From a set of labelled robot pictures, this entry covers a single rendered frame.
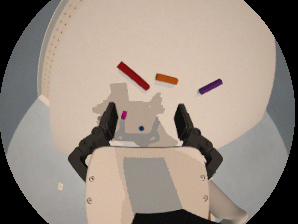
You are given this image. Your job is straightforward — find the dark red rod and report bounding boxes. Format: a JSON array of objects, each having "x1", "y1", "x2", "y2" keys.
[{"x1": 117, "y1": 61, "x2": 150, "y2": 91}]

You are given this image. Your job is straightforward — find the magenta rectangular block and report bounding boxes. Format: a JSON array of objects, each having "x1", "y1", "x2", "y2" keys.
[{"x1": 121, "y1": 111, "x2": 127, "y2": 120}]

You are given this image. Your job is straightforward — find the purple rod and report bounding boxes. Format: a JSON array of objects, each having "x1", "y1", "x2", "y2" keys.
[{"x1": 199, "y1": 78, "x2": 223, "y2": 95}]

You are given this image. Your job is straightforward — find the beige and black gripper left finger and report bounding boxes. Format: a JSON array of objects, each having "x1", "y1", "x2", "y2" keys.
[{"x1": 68, "y1": 102, "x2": 118, "y2": 183}]

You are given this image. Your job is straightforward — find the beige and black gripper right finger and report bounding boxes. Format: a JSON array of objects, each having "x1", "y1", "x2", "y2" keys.
[{"x1": 174, "y1": 103, "x2": 223, "y2": 180}]

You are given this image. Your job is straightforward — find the orange rod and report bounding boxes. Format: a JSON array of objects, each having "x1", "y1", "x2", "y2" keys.
[{"x1": 156, "y1": 73, "x2": 179, "y2": 85}]

